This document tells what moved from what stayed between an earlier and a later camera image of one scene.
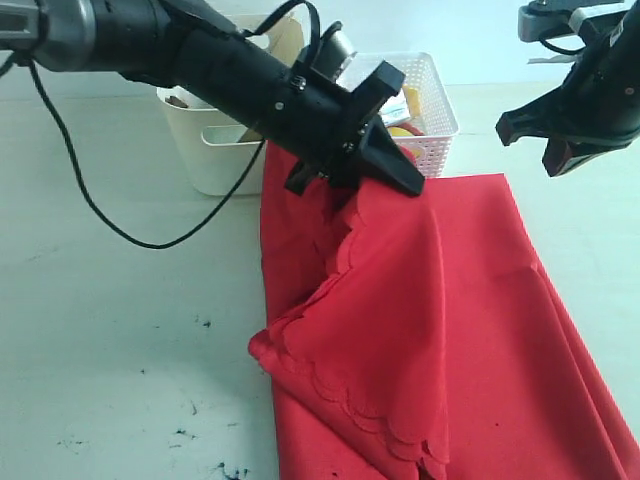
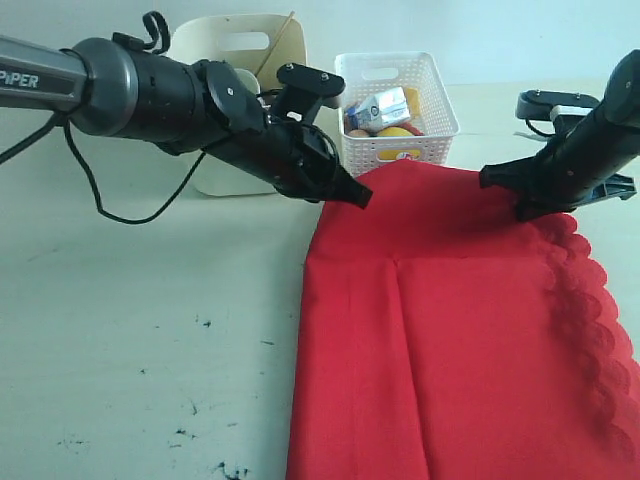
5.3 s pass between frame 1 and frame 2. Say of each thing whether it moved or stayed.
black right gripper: moved
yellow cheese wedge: stayed
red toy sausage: stayed
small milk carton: stayed
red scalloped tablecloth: moved
